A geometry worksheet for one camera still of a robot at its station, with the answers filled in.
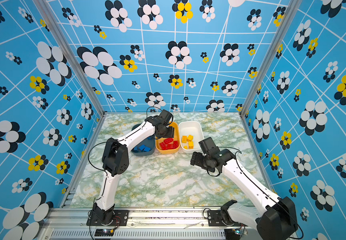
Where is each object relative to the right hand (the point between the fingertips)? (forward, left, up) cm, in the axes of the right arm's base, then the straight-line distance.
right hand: (197, 162), depth 80 cm
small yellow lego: (+23, +3, -9) cm, 25 cm away
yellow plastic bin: (+21, +12, -5) cm, 25 cm away
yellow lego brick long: (+16, +6, -10) cm, 20 cm away
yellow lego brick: (+18, +3, -10) cm, 20 cm away
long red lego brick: (+19, +18, -7) cm, 27 cm away
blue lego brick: (-4, +28, +21) cm, 35 cm away
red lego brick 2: (+18, +13, -10) cm, 25 cm away
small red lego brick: (+17, +16, -11) cm, 26 cm away
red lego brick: (+17, +21, -10) cm, 29 cm away
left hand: (+21, +15, -2) cm, 26 cm away
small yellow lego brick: (+22, +7, -10) cm, 25 cm away
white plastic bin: (+32, -1, -10) cm, 34 cm away
